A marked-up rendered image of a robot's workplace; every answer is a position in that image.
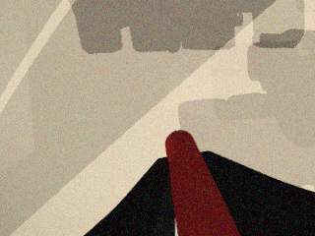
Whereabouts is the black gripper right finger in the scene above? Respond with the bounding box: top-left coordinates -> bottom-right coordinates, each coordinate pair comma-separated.
201,150 -> 315,236

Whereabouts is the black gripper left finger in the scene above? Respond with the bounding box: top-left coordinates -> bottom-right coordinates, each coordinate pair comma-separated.
83,157 -> 176,236

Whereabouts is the dark red peg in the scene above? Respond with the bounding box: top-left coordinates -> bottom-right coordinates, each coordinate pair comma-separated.
164,130 -> 240,236

